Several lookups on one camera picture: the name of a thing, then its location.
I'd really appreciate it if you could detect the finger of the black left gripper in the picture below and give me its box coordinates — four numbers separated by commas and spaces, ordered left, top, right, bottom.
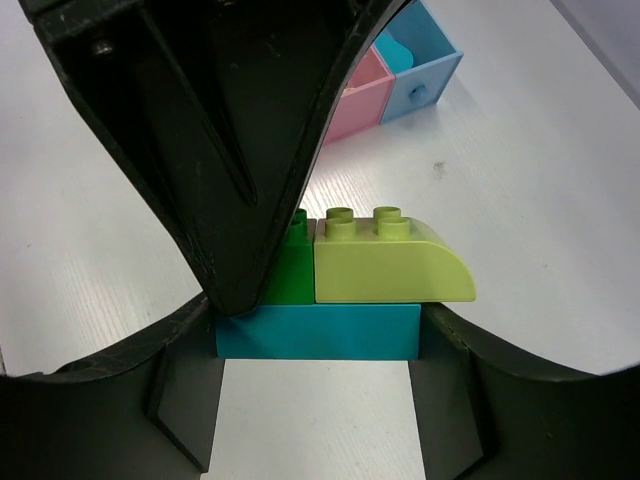
21, 0, 402, 316

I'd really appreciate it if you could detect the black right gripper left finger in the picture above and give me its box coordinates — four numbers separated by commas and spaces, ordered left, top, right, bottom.
1, 294, 225, 479

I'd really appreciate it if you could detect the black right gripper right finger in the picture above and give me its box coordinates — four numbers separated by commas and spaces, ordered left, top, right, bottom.
408, 303, 639, 479

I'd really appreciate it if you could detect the teal rounded lego piece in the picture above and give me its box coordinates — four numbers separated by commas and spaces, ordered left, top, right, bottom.
374, 31, 414, 74

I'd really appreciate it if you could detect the teal green lego stack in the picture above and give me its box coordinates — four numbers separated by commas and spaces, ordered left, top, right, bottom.
216, 206, 476, 361

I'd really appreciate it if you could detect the pink plastic bin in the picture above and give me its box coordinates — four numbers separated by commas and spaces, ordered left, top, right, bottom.
324, 47, 395, 145

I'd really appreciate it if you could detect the teal plastic bin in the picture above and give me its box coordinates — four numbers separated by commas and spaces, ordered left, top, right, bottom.
382, 1, 463, 122

